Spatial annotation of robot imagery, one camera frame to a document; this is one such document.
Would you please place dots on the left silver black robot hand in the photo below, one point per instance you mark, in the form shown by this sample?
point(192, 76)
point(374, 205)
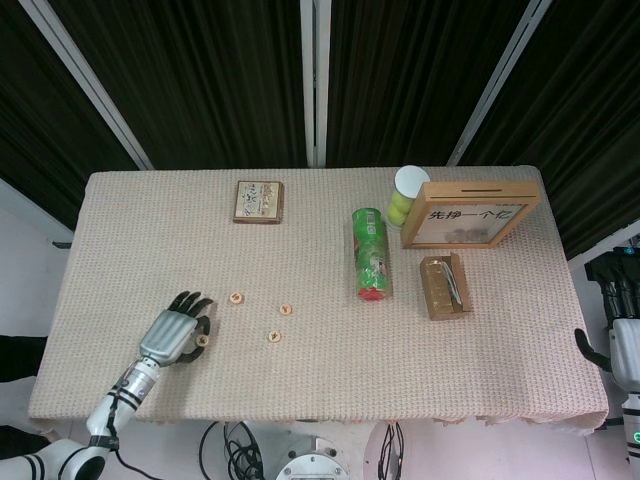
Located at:
point(167, 335)

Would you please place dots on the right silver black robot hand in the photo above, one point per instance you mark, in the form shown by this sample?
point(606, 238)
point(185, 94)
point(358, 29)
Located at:
point(627, 355)

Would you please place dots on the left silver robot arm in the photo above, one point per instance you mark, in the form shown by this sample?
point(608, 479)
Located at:
point(130, 390)

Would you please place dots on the grey round robot base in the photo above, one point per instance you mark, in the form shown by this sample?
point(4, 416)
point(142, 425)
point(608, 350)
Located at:
point(312, 462)

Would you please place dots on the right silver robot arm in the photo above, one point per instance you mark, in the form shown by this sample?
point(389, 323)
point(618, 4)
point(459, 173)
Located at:
point(632, 430)

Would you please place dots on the black background equipment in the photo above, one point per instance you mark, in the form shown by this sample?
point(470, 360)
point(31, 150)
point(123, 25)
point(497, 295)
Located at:
point(612, 262)

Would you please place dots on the small black flat object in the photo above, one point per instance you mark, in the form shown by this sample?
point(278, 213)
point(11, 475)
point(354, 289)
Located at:
point(62, 244)

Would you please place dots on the beige woven tablecloth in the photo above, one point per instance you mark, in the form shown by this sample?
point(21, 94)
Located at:
point(325, 360)

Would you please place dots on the brown flat printed box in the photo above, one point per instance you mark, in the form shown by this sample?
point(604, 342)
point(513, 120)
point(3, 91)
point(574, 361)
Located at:
point(257, 202)

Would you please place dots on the dark item in plastic bag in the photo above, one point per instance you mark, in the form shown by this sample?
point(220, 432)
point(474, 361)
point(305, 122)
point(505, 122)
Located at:
point(453, 285)

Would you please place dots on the open brown cardboard box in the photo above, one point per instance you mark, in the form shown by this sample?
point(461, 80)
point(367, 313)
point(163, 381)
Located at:
point(437, 292)

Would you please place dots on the green chips can red lid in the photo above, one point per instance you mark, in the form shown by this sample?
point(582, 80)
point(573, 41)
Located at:
point(371, 255)

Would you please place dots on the black curtain panel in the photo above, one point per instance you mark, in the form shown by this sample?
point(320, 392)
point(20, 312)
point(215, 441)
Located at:
point(200, 75)
point(400, 75)
point(590, 125)
point(30, 125)

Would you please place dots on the yellow-green tennis ball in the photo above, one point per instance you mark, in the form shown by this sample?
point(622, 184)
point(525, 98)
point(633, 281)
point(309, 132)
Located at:
point(401, 201)
point(397, 216)

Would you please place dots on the clear tube white lid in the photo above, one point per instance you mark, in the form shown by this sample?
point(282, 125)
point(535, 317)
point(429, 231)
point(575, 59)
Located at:
point(412, 180)

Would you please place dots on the wooden frame money box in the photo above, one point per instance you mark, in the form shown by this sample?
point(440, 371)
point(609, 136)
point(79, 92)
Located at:
point(470, 200)

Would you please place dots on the white aluminium frame post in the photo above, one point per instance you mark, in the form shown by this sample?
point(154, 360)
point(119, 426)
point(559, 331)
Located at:
point(500, 80)
point(85, 82)
point(315, 80)

